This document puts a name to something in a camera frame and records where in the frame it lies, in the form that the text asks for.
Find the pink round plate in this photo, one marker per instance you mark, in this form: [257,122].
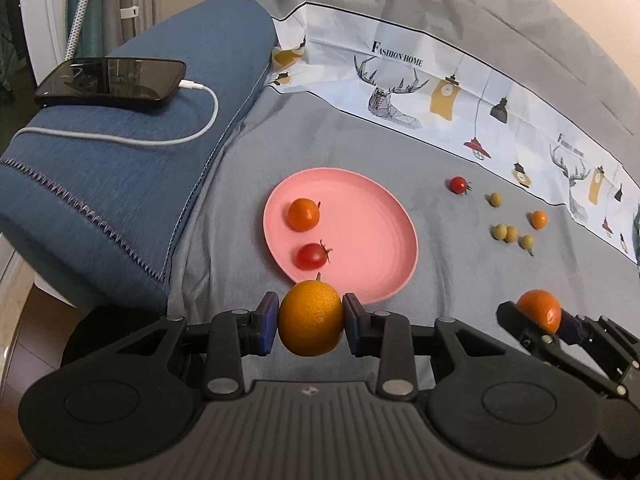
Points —
[374,248]

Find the green-yellow longan top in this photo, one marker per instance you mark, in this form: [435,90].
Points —
[495,199]

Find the green-yellow longan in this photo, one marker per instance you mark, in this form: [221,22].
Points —
[527,242]
[511,234]
[499,232]
[495,199]

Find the small orange with stem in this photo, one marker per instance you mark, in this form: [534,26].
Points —
[303,214]

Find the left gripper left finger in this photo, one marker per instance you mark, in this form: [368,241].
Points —
[230,336]

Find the black smartphone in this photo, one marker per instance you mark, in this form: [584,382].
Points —
[129,83]

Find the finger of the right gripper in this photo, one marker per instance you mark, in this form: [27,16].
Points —
[611,346]
[546,347]

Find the blue sofa armrest cover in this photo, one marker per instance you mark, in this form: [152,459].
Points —
[95,199]

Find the small orange kumquat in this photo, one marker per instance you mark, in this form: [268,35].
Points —
[310,318]

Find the grey printed sofa cover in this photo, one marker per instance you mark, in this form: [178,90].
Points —
[512,95]

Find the white door frame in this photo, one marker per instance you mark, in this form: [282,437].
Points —
[44,23]

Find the small orange mandarin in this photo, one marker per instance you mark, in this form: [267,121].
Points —
[542,308]

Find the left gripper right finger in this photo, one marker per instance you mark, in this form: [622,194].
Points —
[395,342]

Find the red cherry tomato with stem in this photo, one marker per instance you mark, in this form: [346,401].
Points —
[312,256]

